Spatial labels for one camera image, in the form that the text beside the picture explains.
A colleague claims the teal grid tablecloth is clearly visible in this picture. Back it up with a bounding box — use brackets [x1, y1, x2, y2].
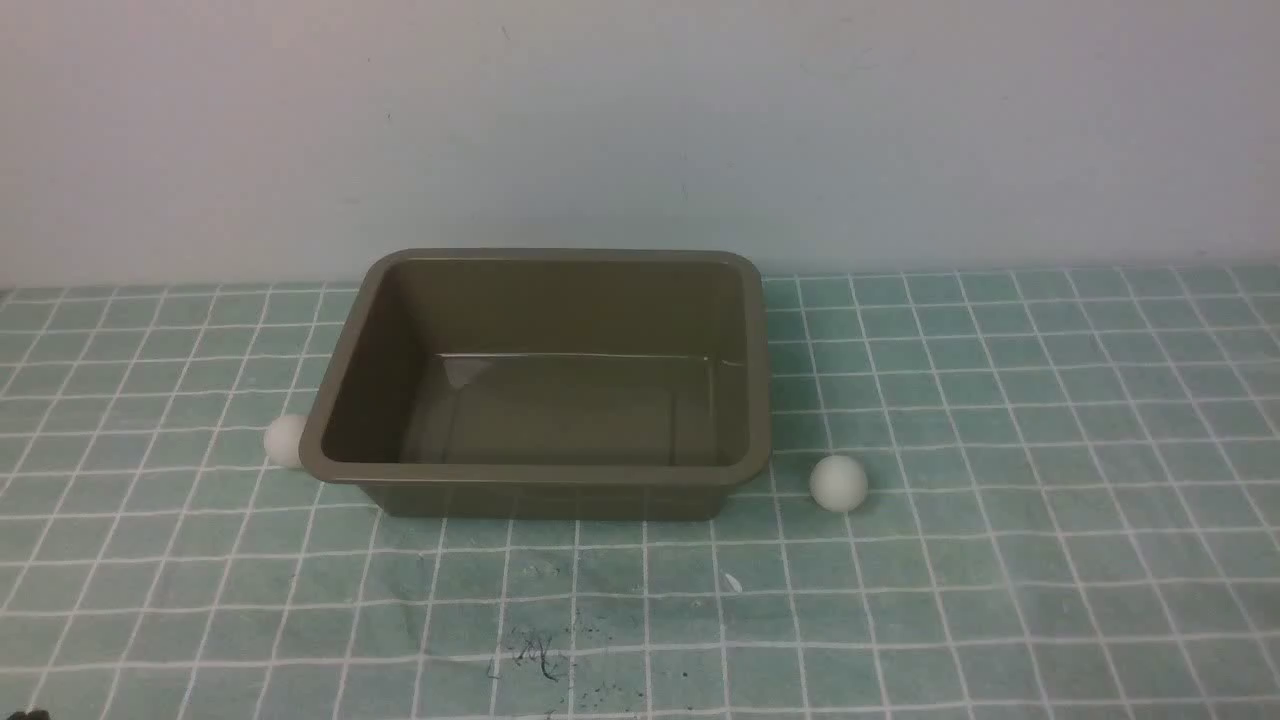
[1, 263, 1279, 719]

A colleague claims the olive plastic storage bin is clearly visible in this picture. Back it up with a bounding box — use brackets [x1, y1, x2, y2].
[300, 249, 772, 521]

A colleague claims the white ping-pong ball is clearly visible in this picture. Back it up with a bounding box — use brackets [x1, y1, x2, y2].
[808, 455, 870, 512]
[262, 414, 307, 469]

